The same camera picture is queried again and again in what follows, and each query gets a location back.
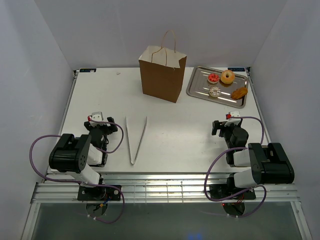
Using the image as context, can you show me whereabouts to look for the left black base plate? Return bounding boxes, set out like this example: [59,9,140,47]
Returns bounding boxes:
[77,185,122,201]

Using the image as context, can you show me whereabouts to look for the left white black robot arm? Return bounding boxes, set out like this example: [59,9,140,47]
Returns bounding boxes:
[48,113,121,201]

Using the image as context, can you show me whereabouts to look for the glazed ring donut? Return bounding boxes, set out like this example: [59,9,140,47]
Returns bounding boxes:
[220,70,235,85]

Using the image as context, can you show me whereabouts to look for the white sprinkled donut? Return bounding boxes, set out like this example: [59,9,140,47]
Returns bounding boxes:
[208,86,221,98]

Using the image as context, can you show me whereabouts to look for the brown croissant bread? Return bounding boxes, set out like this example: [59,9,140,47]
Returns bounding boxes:
[230,87,248,100]

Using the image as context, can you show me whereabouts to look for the aluminium rail frame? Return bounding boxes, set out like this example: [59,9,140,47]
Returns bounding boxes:
[31,172,300,204]

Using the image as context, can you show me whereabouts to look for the metal tongs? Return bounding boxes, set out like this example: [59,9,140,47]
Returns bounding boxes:
[125,116,148,166]

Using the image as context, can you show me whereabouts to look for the right blue label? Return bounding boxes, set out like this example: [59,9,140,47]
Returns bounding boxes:
[227,67,246,72]

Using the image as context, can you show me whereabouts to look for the metal tray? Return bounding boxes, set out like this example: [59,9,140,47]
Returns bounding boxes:
[186,66,249,109]

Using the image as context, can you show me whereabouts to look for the brown paper bag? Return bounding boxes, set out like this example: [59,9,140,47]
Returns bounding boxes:
[138,38,187,103]

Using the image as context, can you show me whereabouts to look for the left blue label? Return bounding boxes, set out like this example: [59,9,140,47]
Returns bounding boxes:
[79,68,97,73]

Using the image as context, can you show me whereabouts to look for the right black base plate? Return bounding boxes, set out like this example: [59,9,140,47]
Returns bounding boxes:
[208,184,256,200]

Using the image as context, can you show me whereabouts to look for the red strawberry tart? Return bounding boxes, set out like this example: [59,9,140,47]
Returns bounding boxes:
[207,73,220,84]

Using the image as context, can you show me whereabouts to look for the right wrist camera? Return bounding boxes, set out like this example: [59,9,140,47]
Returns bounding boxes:
[224,111,241,127]

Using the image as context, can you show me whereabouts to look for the blue label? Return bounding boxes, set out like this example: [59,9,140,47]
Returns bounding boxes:
[227,67,246,72]
[79,68,97,73]

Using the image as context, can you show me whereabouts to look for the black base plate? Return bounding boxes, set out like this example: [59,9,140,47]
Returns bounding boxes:
[208,184,256,200]
[77,185,122,201]

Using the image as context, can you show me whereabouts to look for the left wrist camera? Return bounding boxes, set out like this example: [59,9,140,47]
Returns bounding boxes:
[87,111,104,127]

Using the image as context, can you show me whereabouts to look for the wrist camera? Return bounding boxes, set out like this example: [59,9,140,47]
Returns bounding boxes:
[224,111,241,127]
[87,111,104,127]

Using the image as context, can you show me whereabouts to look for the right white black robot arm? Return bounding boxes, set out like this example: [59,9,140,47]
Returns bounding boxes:
[209,119,295,199]

